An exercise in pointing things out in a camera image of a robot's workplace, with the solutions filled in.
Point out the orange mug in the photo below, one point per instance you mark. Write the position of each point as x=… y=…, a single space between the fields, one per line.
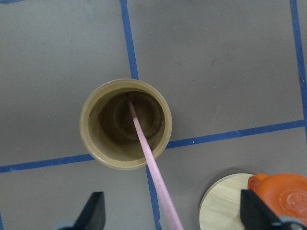
x=285 y=194

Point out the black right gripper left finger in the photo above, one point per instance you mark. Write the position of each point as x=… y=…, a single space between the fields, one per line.
x=93 y=215

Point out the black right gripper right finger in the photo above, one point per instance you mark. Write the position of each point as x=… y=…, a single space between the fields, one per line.
x=255 y=214

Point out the bamboo chopstick holder cup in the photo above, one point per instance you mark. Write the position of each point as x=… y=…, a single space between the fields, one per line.
x=107 y=128

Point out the wooden mug tree stand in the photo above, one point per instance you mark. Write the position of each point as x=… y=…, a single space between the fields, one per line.
x=220 y=206

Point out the pink chopstick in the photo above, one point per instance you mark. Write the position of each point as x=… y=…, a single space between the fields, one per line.
x=161 y=189

